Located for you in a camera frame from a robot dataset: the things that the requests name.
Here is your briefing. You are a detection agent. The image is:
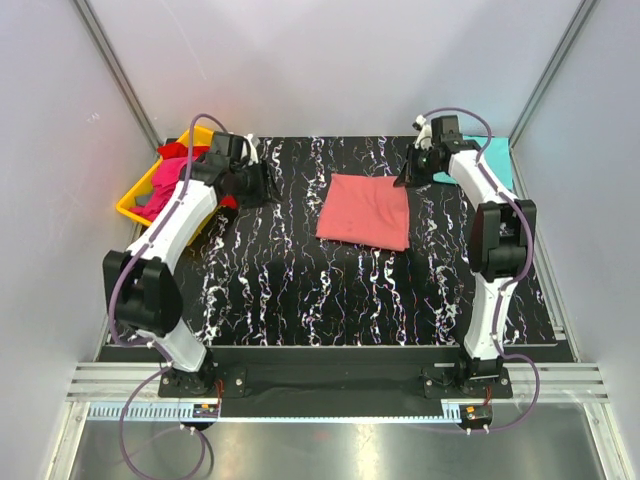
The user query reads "magenta t-shirt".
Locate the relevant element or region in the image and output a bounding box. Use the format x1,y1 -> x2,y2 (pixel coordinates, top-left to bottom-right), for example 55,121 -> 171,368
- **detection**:
130,157 -> 188,221

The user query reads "red t-shirt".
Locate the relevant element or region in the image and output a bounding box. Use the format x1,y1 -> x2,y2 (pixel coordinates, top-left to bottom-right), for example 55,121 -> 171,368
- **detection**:
156,141 -> 240,211

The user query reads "folded turquoise t-shirt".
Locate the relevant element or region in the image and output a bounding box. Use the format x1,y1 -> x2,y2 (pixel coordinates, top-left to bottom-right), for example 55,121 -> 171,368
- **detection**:
433,135 -> 513,190

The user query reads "yellow plastic bin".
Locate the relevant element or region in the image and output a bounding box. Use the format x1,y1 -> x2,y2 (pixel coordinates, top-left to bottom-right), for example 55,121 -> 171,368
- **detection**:
116,126 -> 220,245

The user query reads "small circuit board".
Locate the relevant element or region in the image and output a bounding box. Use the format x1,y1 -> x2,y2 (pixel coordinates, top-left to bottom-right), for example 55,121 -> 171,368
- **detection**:
192,403 -> 220,419
465,404 -> 493,421

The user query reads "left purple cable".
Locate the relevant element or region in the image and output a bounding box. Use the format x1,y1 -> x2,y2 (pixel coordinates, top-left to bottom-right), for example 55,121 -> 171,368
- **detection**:
107,113 -> 231,477

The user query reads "left small circuit board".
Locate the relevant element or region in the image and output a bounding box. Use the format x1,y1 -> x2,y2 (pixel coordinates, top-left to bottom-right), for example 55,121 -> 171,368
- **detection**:
192,403 -> 220,419

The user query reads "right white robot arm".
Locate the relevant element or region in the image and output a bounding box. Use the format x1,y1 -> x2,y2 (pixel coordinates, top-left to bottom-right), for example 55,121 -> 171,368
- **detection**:
394,108 -> 537,397

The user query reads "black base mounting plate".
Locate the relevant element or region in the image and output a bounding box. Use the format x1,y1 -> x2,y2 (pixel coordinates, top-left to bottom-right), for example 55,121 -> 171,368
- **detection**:
159,346 -> 513,414

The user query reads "right small circuit board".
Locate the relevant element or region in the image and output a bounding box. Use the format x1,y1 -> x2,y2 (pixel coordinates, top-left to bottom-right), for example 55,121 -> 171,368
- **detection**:
465,404 -> 493,421

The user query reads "right aluminium frame post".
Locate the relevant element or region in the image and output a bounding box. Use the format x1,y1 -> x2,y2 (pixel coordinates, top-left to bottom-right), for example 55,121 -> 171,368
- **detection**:
509,0 -> 599,149

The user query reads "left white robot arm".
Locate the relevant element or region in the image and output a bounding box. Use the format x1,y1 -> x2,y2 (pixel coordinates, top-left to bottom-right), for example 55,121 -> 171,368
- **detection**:
103,132 -> 281,396

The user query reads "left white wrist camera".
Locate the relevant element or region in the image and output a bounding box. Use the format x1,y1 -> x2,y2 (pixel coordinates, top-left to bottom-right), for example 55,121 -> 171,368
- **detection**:
240,134 -> 259,169

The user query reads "salmon pink t-shirt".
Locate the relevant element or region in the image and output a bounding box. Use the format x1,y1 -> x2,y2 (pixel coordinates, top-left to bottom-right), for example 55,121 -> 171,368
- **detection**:
316,173 -> 410,252

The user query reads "white slotted cable duct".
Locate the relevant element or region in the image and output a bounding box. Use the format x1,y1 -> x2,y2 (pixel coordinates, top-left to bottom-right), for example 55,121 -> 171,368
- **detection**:
87,399 -> 466,424

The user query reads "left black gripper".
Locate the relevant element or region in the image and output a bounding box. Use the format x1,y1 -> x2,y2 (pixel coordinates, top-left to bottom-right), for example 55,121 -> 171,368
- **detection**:
231,158 -> 284,210

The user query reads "left aluminium frame post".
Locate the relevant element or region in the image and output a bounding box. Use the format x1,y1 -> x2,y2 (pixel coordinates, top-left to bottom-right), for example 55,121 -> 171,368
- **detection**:
70,0 -> 161,149

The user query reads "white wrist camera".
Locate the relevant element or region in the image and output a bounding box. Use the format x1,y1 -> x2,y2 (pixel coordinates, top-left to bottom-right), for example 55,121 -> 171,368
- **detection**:
240,134 -> 259,169
413,115 -> 432,150

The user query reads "aluminium frame post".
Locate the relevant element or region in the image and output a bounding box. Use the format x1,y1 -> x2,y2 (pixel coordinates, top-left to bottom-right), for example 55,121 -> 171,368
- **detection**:
509,0 -> 599,149
70,0 -> 161,149

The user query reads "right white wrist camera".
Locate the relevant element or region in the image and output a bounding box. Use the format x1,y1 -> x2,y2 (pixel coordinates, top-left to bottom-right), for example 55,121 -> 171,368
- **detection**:
413,115 -> 432,150

